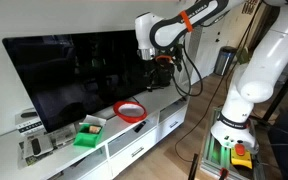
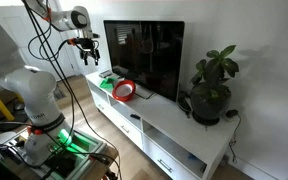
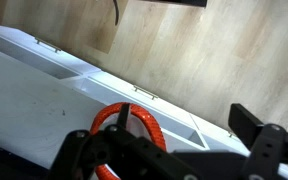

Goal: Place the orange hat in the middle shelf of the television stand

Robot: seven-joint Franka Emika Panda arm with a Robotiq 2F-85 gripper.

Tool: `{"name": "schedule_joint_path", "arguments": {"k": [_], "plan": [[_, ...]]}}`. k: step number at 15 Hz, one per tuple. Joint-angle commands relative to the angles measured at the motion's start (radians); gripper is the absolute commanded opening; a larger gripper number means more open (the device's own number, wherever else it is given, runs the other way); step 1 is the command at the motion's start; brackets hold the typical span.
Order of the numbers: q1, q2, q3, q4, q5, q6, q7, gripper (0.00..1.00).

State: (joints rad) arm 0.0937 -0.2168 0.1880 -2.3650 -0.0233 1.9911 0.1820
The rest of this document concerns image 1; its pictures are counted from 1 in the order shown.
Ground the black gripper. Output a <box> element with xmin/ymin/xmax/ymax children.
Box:
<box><xmin>147</xmin><ymin>55</ymin><xmax>175</xmax><ymax>91</ymax></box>

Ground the orange hat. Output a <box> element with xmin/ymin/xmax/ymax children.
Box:
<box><xmin>113</xmin><ymin>101</ymin><xmax>147</xmax><ymax>123</ymax></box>

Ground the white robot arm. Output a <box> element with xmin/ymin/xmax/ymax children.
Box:
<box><xmin>135</xmin><ymin>0</ymin><xmax>288</xmax><ymax>154</ymax></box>

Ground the black remote on shelf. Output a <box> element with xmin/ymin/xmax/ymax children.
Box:
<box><xmin>134</xmin><ymin>121</ymin><xmax>146</xmax><ymax>133</ymax></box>

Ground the white television stand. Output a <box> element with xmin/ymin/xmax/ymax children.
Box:
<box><xmin>0</xmin><ymin>85</ymin><xmax>189</xmax><ymax>180</ymax></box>

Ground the black flat television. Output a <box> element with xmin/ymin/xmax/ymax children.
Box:
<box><xmin>2</xmin><ymin>30</ymin><xmax>154</xmax><ymax>132</ymax></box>

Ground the grey trash can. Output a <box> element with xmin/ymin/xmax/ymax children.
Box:
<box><xmin>214</xmin><ymin>46</ymin><xmax>237</xmax><ymax>76</ymax></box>

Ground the green plastic box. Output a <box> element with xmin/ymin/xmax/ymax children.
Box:
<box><xmin>74</xmin><ymin>124</ymin><xmax>103</xmax><ymax>148</ymax></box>

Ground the yellow emergency stop box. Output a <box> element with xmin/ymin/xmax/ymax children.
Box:
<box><xmin>231</xmin><ymin>144</ymin><xmax>252</xmax><ymax>169</ymax></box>

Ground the white box with remote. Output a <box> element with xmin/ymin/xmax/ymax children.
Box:
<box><xmin>15</xmin><ymin>108</ymin><xmax>44</xmax><ymax>136</ymax></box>

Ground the black remote on papers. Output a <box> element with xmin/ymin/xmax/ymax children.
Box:
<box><xmin>31</xmin><ymin>138</ymin><xmax>41</xmax><ymax>155</ymax></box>

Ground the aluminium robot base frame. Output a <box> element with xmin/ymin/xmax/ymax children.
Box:
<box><xmin>199</xmin><ymin>106</ymin><xmax>265</xmax><ymax>180</ymax></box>

